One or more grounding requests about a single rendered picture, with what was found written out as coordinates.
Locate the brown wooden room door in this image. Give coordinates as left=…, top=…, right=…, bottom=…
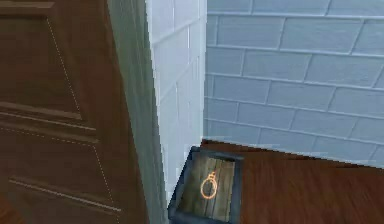
left=0, top=0, right=150, bottom=224

